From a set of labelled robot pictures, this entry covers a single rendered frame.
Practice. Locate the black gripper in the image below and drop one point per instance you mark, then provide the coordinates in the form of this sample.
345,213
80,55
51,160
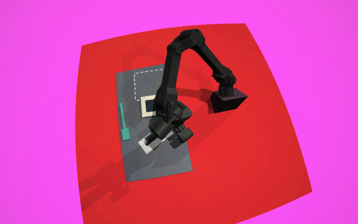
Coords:
185,134

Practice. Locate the grey rectangular mat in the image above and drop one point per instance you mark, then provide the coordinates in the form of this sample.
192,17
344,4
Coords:
168,158

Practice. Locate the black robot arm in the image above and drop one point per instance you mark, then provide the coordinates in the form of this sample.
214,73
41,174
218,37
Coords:
167,98

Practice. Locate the beige square tile with dark centre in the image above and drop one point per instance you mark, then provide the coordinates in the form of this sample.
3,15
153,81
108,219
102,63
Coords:
148,106

